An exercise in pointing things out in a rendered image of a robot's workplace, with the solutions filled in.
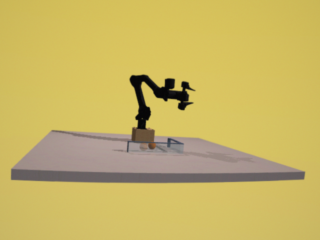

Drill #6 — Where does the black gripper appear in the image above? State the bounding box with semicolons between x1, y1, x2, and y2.
174;81;196;111

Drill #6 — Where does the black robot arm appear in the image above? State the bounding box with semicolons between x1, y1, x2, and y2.
129;75;189;130

